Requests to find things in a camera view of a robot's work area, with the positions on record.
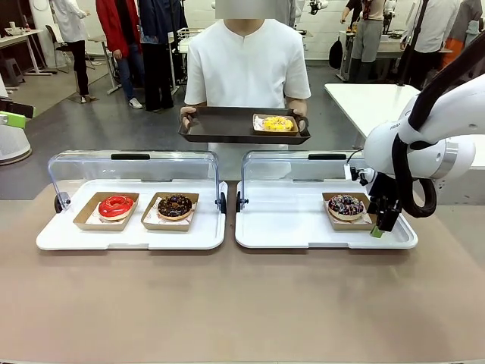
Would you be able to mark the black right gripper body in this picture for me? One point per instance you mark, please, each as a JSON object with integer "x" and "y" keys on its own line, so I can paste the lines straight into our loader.
{"x": 384, "y": 187}

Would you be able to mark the brown cardboard donut box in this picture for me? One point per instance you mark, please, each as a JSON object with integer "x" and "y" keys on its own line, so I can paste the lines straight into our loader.
{"x": 293, "y": 130}

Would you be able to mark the yellow glazed donut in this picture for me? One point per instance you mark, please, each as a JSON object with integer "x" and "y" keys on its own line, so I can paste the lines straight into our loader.
{"x": 278, "y": 124}

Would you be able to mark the dark brown serving tray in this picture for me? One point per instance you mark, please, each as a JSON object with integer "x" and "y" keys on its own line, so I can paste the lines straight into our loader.
{"x": 223, "y": 125}

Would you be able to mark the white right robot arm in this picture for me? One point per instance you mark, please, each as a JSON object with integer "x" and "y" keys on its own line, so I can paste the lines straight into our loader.
{"x": 435, "y": 125}

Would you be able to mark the person's left forearm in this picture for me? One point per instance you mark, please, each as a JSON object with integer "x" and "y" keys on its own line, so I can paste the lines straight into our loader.
{"x": 296, "y": 104}

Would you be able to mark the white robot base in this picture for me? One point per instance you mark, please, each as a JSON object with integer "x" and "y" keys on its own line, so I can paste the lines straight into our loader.
{"x": 11, "y": 140}

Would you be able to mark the purple sprinkled donut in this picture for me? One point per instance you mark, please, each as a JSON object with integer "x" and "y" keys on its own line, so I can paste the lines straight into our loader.
{"x": 345, "y": 206}

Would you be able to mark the sprinkled chocolate donut in tray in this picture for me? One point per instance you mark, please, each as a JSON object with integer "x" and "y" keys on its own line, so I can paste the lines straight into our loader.
{"x": 341, "y": 225}

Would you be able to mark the person in white shirt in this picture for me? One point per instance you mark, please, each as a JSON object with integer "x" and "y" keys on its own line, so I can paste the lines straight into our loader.
{"x": 246, "y": 64}

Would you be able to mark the chocolate donut in cardboard tray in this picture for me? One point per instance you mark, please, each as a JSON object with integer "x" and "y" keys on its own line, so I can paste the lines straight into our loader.
{"x": 149, "y": 224}

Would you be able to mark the red glazed donut in tray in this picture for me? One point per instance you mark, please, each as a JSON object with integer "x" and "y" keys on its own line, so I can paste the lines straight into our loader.
{"x": 81, "y": 221}

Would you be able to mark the person's left hand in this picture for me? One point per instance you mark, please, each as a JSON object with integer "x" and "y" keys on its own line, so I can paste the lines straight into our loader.
{"x": 301, "y": 113}

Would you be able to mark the person's right hand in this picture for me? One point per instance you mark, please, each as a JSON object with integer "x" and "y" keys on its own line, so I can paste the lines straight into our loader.
{"x": 186, "y": 113}

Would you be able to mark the large white table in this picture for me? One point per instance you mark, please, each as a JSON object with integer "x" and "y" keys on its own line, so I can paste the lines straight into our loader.
{"x": 363, "y": 102}

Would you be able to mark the white display case tray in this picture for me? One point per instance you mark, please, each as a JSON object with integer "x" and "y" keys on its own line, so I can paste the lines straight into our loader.
{"x": 288, "y": 227}
{"x": 129, "y": 239}

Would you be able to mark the clear display case lid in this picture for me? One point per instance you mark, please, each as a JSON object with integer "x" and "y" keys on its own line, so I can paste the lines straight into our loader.
{"x": 76, "y": 167}
{"x": 265, "y": 167}

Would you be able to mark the black bag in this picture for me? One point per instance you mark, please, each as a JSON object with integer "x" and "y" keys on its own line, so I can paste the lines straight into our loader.
{"x": 335, "y": 53}

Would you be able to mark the bystander in beige trousers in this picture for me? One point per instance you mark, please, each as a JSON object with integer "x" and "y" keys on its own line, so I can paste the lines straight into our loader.
{"x": 365, "y": 41}

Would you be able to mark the black stand pole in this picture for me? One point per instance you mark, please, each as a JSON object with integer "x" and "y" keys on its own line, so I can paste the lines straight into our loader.
{"x": 411, "y": 41}

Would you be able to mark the bystander in white shirt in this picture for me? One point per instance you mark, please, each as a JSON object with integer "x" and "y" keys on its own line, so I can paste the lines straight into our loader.
{"x": 435, "y": 26}

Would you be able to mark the bystander in orange grey jacket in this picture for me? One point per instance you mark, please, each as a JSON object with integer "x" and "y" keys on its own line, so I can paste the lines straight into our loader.
{"x": 468, "y": 30}

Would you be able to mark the bystander in dark blue clothes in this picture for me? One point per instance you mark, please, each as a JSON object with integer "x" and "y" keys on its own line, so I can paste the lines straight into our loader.
{"x": 159, "y": 57}

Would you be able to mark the bystander in red jacket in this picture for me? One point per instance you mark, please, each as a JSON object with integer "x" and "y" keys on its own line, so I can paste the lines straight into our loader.
{"x": 121, "y": 38}

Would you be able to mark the bystander in white coat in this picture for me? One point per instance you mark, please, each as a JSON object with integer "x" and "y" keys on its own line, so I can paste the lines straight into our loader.
{"x": 72, "y": 34}

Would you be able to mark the black office chair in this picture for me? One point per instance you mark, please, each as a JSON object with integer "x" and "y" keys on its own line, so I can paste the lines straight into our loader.
{"x": 57, "y": 45}

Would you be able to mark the green plastic block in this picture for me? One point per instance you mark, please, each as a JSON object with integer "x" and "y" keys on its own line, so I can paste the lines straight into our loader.
{"x": 17, "y": 118}

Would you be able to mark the grey plastic stool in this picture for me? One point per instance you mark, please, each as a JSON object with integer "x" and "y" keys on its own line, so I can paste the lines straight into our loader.
{"x": 11, "y": 74}

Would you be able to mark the white desk with legs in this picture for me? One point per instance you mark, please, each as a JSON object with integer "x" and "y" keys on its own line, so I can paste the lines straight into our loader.
{"x": 19, "y": 38}

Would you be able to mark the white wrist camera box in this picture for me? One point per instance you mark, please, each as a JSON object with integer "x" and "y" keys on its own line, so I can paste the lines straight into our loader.
{"x": 358, "y": 174}

